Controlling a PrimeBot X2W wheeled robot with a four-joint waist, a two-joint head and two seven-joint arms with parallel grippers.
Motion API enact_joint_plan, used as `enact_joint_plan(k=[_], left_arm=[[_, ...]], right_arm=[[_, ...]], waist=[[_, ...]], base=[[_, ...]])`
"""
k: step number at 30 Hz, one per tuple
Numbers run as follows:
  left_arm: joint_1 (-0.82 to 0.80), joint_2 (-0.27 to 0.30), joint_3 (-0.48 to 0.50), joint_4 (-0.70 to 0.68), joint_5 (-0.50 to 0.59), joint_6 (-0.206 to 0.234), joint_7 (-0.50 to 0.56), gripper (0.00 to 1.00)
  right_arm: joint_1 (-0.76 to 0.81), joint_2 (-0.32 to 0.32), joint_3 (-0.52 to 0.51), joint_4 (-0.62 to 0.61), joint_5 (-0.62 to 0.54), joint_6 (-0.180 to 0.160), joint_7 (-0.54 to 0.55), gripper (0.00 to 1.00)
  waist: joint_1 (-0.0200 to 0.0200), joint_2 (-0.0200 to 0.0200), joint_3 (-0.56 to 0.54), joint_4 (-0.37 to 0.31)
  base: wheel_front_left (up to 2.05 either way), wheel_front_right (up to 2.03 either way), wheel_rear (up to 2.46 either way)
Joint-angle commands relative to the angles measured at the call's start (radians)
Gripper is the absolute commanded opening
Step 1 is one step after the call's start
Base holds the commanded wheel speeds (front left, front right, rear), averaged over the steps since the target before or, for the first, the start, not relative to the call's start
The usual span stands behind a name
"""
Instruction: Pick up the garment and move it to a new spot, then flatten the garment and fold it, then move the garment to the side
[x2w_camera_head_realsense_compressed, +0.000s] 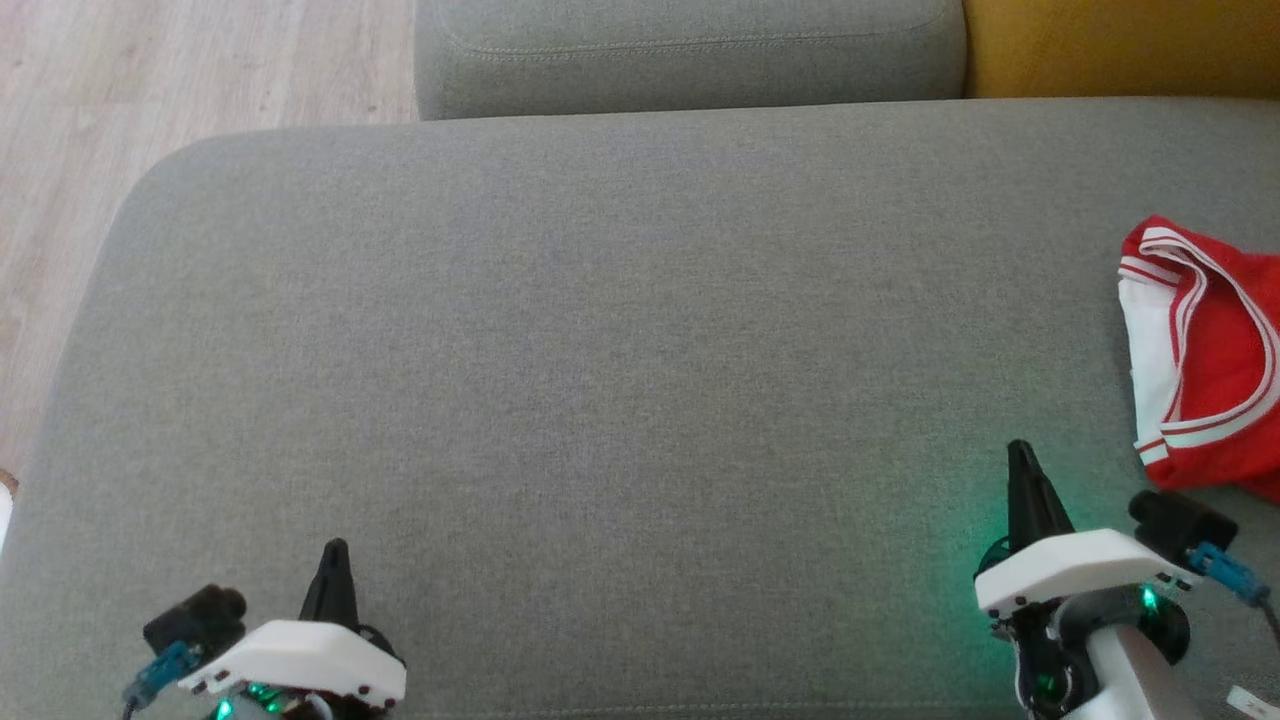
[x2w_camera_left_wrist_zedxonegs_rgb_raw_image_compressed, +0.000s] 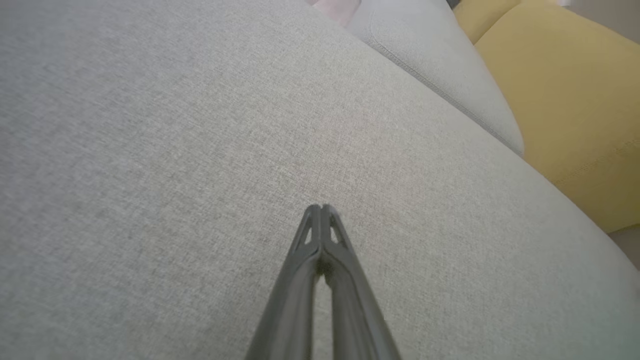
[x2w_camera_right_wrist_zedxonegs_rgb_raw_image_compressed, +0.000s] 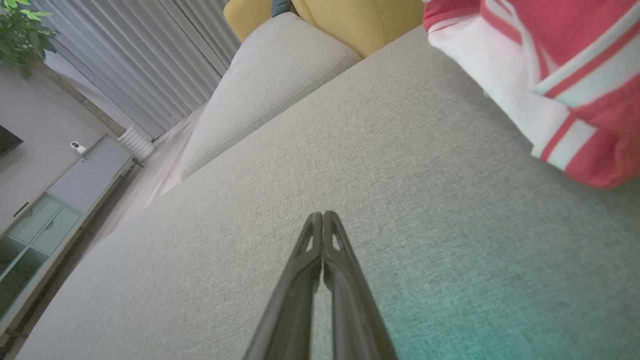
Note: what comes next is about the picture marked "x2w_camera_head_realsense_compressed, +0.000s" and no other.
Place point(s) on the grey sofa seat cushion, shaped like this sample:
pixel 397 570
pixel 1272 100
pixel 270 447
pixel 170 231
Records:
pixel 600 350

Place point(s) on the red and white garment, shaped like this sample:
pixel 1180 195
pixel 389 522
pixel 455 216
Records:
pixel 1220 360

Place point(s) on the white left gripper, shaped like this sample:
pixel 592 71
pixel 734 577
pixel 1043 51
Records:
pixel 300 660

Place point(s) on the small white label tag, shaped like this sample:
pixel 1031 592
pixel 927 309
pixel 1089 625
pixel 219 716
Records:
pixel 1255 700

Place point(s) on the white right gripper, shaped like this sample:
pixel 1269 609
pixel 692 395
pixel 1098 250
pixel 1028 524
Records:
pixel 1080 565

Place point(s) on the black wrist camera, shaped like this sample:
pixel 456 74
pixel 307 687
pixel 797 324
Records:
pixel 1185 522
pixel 195 618

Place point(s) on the white basket with brown rim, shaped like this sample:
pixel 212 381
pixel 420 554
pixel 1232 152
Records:
pixel 5 510

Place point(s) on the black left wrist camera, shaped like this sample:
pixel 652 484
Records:
pixel 195 618

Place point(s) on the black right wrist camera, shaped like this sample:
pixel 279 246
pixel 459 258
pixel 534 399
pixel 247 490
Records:
pixel 1185 522

